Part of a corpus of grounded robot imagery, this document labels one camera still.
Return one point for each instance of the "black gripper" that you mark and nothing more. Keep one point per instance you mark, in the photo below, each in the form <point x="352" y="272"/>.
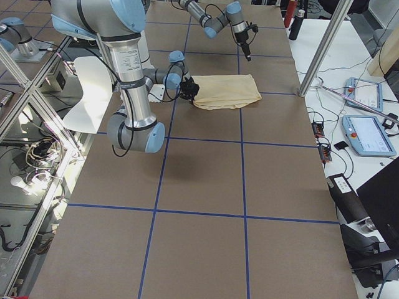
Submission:
<point x="242" y="37"/>
<point x="189" y="89"/>

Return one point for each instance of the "cream printed t-shirt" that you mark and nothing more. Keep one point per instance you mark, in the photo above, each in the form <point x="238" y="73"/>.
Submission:
<point x="225" y="91"/>

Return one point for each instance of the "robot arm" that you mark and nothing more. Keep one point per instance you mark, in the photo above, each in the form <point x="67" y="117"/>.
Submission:
<point x="119" y="25"/>
<point x="213" y="20"/>

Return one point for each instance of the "black water bottle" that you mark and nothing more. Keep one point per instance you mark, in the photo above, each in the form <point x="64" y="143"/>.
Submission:
<point x="296" y="25"/>

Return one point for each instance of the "red cylinder bottle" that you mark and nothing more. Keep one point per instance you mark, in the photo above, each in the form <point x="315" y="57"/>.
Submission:
<point x="292" y="4"/>

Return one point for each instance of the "far blue teach pendant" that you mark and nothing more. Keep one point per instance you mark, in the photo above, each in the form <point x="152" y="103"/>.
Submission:
<point x="366" y="92"/>

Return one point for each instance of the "blue teach pendant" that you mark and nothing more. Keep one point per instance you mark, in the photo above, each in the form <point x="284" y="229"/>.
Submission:
<point x="367" y="137"/>
<point x="366" y="92"/>

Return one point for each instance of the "near blue teach pendant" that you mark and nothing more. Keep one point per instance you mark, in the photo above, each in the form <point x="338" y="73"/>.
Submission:
<point x="367" y="137"/>

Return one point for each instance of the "black monitor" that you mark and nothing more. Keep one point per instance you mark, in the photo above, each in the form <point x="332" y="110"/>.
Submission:
<point x="379" y="197"/>

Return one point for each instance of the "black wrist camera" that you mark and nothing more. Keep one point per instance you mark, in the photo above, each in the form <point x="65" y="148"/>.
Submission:
<point x="252" y="27"/>

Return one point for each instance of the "aluminium frame post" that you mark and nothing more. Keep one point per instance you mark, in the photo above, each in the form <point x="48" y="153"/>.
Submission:
<point x="338" y="17"/>

